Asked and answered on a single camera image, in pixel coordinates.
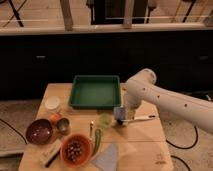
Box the wooden block eraser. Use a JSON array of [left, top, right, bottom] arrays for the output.
[[40, 139, 62, 167]]

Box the blue sponge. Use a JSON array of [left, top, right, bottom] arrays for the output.
[[113, 107, 125, 120]]

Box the grey blue cloth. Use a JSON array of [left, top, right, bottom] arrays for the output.
[[91, 143, 118, 171]]

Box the small metal cup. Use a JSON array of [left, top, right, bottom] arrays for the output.
[[56, 118, 70, 134]]

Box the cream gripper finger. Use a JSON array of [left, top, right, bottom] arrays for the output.
[[126, 108, 136, 120]]

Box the purple bowl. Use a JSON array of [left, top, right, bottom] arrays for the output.
[[25, 119, 53, 145]]

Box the orange cup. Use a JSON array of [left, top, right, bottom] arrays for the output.
[[49, 113, 62, 124]]

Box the orange bowl with beads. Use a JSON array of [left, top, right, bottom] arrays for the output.
[[60, 134, 93, 168]]

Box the green spoon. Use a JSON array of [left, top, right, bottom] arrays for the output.
[[92, 114, 113, 156]]

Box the green plastic tray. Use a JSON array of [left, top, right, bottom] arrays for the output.
[[69, 75, 121, 109]]

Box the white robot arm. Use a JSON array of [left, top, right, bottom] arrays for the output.
[[124, 68, 213, 135]]

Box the metal spoon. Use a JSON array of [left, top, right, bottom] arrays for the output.
[[89, 121, 94, 141]]

